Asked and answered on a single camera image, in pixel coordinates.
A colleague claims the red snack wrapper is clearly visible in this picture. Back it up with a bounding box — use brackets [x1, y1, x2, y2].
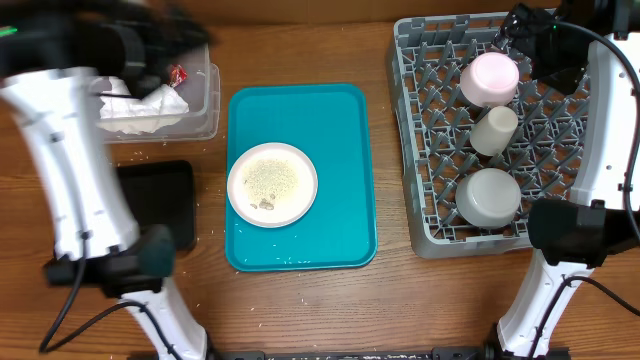
[168, 64, 188, 88]

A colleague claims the white napkin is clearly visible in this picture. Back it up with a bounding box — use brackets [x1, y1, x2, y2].
[97, 85, 189, 135]

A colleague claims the small pink bowl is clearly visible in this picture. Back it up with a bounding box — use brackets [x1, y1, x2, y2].
[459, 52, 520, 107]

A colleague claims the white cup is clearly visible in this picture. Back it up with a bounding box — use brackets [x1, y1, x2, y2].
[470, 106, 518, 156]

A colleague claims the grey saucer bowl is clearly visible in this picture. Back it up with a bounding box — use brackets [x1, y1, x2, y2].
[455, 168, 521, 229]

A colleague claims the large white plate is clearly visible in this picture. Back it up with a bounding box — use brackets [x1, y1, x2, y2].
[227, 142, 319, 228]

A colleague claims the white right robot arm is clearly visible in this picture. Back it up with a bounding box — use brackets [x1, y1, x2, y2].
[479, 1, 639, 359]

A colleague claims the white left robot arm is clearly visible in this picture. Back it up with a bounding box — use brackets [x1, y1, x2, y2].
[1, 1, 216, 359]

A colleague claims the clear plastic waste bin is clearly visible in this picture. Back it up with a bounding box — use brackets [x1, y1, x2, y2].
[90, 46, 220, 143]

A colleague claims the grey dishwasher rack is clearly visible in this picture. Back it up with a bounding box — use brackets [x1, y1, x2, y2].
[388, 13, 590, 258]

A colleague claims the black tray bin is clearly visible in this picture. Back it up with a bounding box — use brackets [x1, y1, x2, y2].
[116, 160, 197, 251]

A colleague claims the teal serving tray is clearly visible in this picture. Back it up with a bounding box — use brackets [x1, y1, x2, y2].
[225, 84, 378, 272]

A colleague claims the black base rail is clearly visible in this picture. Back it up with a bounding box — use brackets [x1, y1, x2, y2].
[127, 347, 571, 360]

